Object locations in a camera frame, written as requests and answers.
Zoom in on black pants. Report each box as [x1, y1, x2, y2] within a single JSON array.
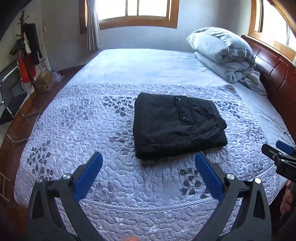
[[133, 92, 228, 160]]

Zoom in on right hand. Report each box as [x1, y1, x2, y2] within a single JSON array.
[[280, 180, 294, 215]]

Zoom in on red-brown wooden headboard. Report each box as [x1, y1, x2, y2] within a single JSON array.
[[241, 35, 295, 140]]

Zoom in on quilted floral bedspread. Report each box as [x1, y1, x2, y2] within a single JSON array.
[[14, 84, 281, 240]]

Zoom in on folded grey duvet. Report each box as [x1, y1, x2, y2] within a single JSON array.
[[187, 27, 267, 96]]

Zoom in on wooden window above headboard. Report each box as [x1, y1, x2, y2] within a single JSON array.
[[248, 1, 295, 62]]

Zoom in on black metal chair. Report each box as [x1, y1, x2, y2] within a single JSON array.
[[0, 61, 40, 144]]

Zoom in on cardboard box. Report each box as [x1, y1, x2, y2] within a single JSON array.
[[34, 72, 54, 92]]

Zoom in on light blue bed sheet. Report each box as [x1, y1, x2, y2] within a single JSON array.
[[67, 49, 295, 145]]

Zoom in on coat rack with clothes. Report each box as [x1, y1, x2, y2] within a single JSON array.
[[10, 10, 43, 83]]

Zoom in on grey curtain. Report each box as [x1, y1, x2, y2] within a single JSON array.
[[86, 0, 101, 51]]

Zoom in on white wire rack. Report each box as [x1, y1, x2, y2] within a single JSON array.
[[34, 25, 53, 79]]

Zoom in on wooden window far wall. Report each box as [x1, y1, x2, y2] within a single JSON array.
[[78, 0, 181, 35]]

